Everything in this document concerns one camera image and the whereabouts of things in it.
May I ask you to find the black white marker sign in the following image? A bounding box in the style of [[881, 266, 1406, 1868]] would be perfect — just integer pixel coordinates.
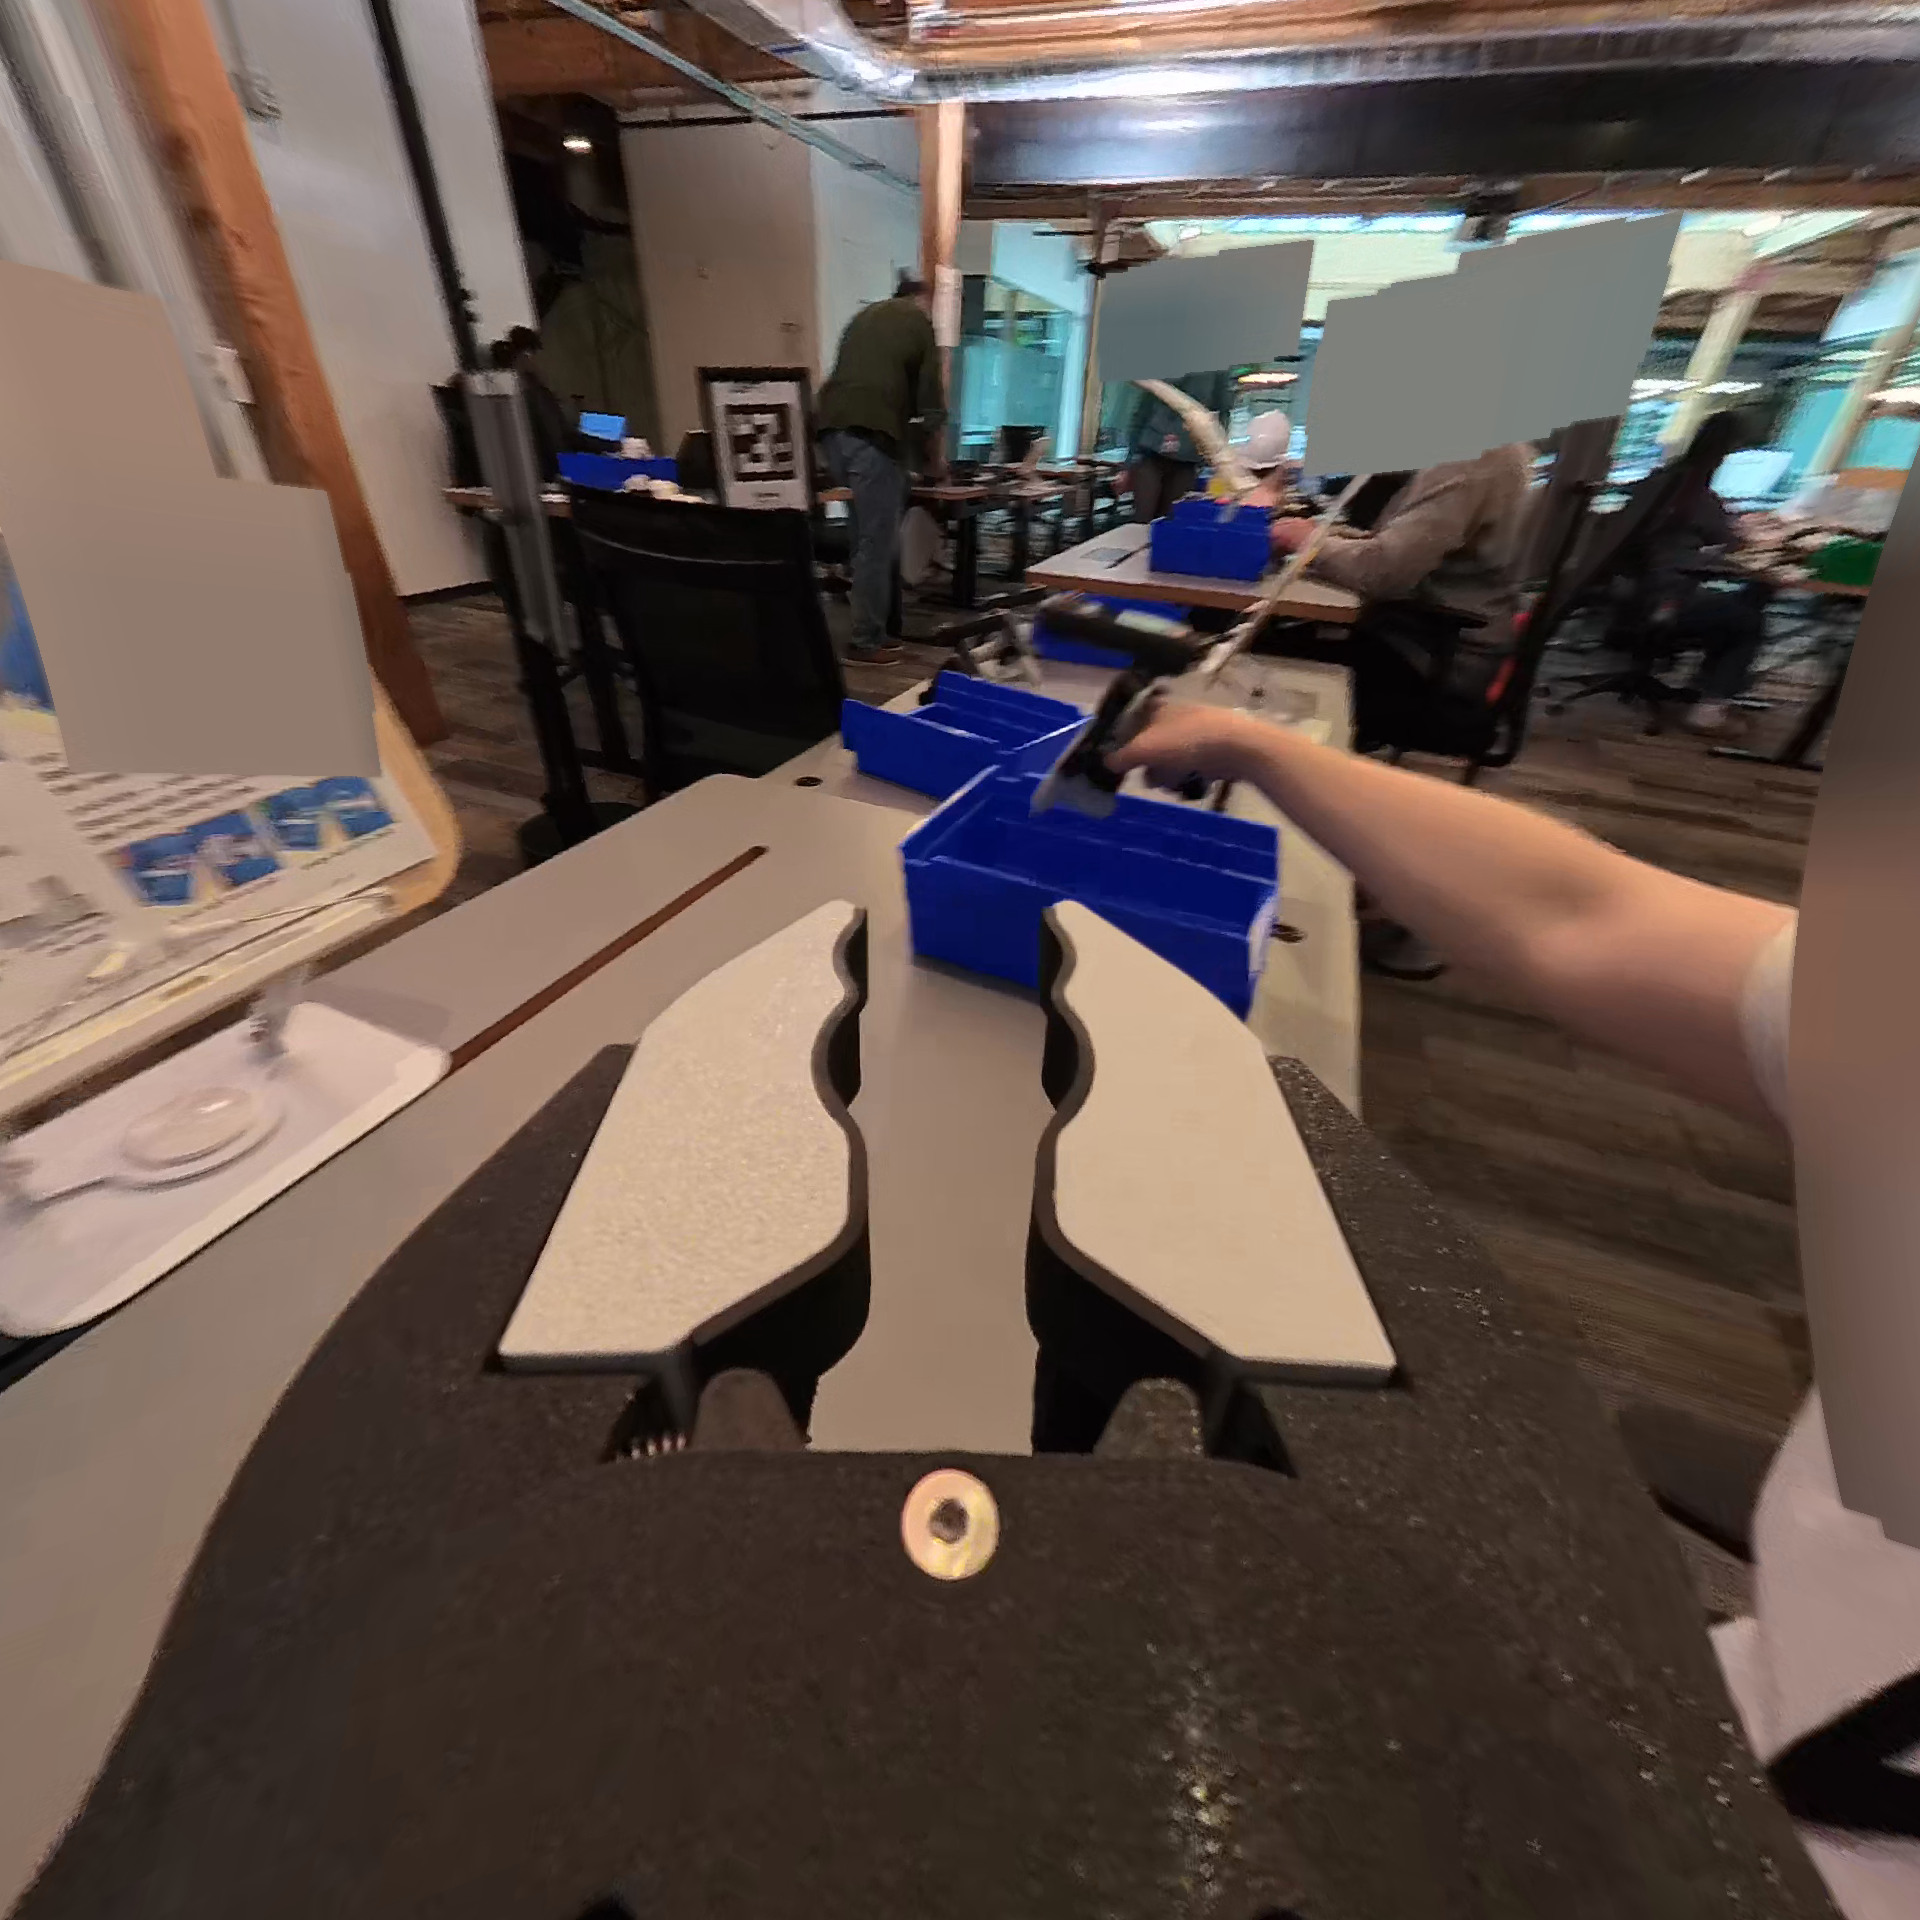
[[699, 369, 818, 513]]

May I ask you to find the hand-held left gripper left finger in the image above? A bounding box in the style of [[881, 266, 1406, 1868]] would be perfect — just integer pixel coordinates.
[[493, 903, 876, 1450]]

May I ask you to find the black office chair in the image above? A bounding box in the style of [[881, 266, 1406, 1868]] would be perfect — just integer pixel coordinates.
[[572, 490, 849, 806], [1351, 451, 1683, 789]]

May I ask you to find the person's right hand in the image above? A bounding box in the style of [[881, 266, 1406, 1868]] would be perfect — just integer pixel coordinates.
[[1118, 697, 1299, 806]]

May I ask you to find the person's right forearm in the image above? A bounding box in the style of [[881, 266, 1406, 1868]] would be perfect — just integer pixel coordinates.
[[1262, 719, 1802, 1113]]

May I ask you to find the black desk chair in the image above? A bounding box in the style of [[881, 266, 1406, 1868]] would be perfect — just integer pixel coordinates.
[[1621, 1406, 1787, 1562]]

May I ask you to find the black shoulder strap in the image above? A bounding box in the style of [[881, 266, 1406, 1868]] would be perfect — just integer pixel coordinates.
[[1765, 1675, 1920, 1837]]

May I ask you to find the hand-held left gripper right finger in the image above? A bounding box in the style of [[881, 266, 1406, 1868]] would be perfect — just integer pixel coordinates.
[[1033, 901, 1404, 1451]]

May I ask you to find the instruction poster board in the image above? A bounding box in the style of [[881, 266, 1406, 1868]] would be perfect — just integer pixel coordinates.
[[0, 601, 462, 1126], [1187, 467, 1366, 697]]

